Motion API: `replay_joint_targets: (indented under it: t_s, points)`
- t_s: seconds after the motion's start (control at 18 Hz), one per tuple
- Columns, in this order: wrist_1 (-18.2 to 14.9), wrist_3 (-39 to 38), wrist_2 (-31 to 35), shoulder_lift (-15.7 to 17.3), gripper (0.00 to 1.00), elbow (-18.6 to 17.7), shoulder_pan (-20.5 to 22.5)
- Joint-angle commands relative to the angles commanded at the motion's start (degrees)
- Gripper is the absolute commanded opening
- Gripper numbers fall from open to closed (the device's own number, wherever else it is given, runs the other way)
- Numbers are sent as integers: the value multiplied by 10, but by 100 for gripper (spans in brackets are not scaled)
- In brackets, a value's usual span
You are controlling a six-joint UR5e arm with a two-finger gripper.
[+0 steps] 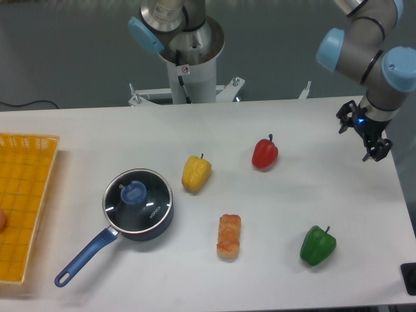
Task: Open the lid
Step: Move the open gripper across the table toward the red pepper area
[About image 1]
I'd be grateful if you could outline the dark blue saucepan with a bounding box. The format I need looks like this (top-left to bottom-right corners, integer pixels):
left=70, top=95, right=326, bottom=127
left=54, top=168, right=175, bottom=288

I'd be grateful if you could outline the yellow woven basket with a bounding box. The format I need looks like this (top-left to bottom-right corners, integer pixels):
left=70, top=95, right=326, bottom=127
left=1, top=133, right=60, bottom=285

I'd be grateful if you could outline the green bell pepper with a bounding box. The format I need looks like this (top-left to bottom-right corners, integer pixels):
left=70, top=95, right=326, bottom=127
left=300, top=226, right=337, bottom=267

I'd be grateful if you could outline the glass pot lid blue knob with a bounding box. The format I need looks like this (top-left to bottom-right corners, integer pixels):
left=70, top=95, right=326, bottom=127
left=103, top=168, right=173, bottom=234

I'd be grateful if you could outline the braided bread loaf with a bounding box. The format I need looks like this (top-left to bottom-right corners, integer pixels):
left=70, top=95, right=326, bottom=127
left=216, top=214, right=241, bottom=259

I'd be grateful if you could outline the black device at table edge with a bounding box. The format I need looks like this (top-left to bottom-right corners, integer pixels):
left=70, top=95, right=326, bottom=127
left=400, top=263, right=416, bottom=296

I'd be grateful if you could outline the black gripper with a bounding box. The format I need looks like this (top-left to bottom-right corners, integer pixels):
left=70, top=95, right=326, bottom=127
left=336, top=100, right=392, bottom=162

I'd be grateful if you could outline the red bell pepper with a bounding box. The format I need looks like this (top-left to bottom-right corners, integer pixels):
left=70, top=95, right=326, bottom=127
left=252, top=134, right=279, bottom=169

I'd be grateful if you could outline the white table bracket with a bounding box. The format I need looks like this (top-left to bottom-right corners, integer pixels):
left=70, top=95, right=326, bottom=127
left=298, top=81, right=311, bottom=99

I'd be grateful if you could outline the black floor cable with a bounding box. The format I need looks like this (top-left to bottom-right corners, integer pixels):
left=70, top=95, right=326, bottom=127
left=0, top=99, right=59, bottom=109

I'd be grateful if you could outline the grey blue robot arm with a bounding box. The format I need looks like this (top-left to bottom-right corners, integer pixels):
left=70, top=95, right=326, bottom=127
left=128, top=1, right=415, bottom=161

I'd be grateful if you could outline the yellow bell pepper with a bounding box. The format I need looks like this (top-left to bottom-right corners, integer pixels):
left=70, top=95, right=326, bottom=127
left=181, top=153, right=212, bottom=194

